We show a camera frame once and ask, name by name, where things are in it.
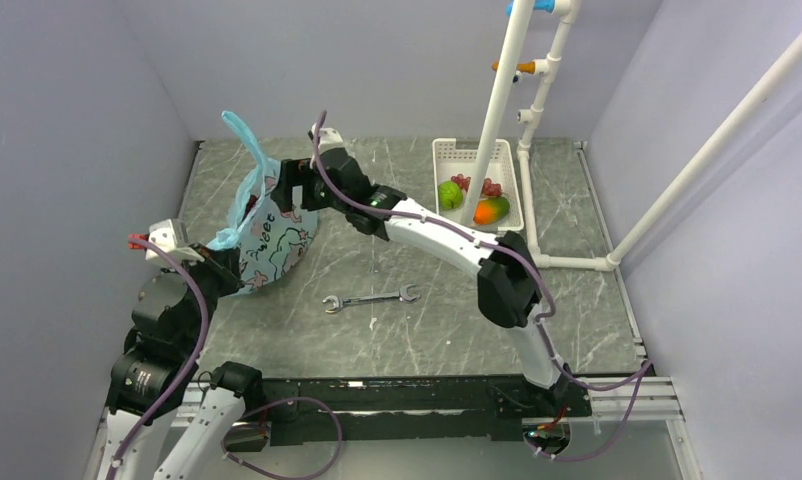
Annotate green fake fruit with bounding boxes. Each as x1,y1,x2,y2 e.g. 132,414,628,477
437,180,464,210

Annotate white PVC pipe frame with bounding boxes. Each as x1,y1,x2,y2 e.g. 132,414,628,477
455,0,802,273

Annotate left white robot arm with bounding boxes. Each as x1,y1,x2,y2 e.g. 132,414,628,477
97,243,266,479

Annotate red fake grapes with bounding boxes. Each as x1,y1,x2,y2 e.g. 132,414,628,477
451,173,504,199

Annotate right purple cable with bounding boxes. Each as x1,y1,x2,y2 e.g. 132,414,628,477
311,111,654,464

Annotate purple cable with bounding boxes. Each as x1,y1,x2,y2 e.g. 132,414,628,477
106,235,343,480
311,111,654,464

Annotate light blue cartoon plastic bag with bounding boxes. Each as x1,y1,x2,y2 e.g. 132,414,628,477
207,110,319,295

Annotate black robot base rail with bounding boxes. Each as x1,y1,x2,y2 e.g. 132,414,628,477
237,374,592,446

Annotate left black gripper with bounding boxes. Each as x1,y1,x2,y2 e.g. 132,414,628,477
163,240,246,352

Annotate silver open-end wrench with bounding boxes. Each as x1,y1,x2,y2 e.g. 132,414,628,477
322,284,421,314

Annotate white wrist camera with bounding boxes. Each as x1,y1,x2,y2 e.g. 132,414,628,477
128,219,203,268
308,125,345,154

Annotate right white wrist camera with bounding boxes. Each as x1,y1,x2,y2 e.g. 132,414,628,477
308,125,345,154

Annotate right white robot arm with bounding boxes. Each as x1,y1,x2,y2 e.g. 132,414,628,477
271,147,589,415

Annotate orange green fake mango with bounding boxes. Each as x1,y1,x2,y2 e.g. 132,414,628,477
473,196,511,225

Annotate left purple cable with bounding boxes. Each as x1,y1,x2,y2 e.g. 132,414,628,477
106,235,343,480

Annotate white perforated plastic basket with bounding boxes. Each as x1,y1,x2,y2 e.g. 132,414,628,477
432,137,526,242

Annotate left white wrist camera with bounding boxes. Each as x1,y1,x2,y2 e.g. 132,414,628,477
128,219,203,268

